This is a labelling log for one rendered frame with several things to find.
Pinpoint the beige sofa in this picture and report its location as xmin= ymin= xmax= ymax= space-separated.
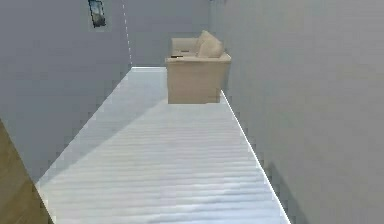
xmin=164 ymin=36 xmax=232 ymax=105

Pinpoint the brown wooden door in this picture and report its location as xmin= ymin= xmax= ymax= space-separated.
xmin=0 ymin=119 xmax=54 ymax=224

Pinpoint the dark framed wall picture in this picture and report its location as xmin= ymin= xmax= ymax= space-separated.
xmin=87 ymin=0 xmax=107 ymax=29

